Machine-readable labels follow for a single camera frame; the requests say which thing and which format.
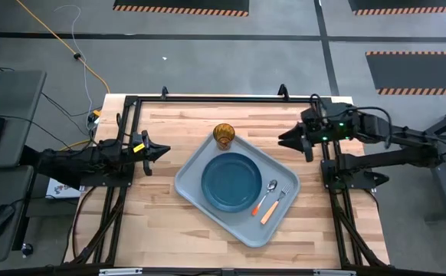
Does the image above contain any silver metal bracket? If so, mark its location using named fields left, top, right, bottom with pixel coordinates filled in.
left=313, top=269, right=357, bottom=276
left=99, top=268, right=143, bottom=276

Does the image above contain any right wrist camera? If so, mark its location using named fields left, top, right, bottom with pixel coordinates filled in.
left=303, top=108, right=323, bottom=128

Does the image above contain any fork with orange handle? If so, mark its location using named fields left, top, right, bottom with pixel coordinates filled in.
left=260, top=183, right=293, bottom=225

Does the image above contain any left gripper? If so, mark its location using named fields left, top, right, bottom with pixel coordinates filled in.
left=130, top=130, right=172, bottom=176

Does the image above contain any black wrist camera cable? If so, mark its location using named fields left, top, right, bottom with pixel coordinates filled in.
left=309, top=94, right=395, bottom=150

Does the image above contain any yellow cable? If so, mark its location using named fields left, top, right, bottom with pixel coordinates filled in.
left=59, top=138, right=93, bottom=152
left=15, top=0, right=111, bottom=117

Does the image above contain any amber glass cup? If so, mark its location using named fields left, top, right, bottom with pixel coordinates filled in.
left=212, top=123, right=236, bottom=151

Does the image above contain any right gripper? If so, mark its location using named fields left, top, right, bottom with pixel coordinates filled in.
left=277, top=109, right=324, bottom=163

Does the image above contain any black aluminium table frame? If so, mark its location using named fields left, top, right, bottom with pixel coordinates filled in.
left=64, top=84, right=391, bottom=276

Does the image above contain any grey cable with black connector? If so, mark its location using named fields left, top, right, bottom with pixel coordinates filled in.
left=53, top=4, right=93, bottom=114

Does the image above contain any white printed box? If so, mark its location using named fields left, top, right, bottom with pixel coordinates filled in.
left=45, top=177, right=87, bottom=200

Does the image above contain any black mat with striped edge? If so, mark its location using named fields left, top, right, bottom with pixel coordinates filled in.
left=347, top=0, right=446, bottom=16
left=112, top=0, right=250, bottom=18
left=365, top=51, right=446, bottom=96

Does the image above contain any spoon with orange handle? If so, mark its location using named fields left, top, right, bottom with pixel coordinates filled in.
left=251, top=179, right=278, bottom=217

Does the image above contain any grey desk top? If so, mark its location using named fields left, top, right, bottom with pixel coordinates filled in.
left=0, top=165, right=37, bottom=264
left=0, top=70, right=48, bottom=169

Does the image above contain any blue plate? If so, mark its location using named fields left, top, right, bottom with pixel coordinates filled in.
left=201, top=152, right=263, bottom=213

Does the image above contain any grey plastic tray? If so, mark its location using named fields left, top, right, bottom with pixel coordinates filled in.
left=173, top=132, right=301, bottom=248

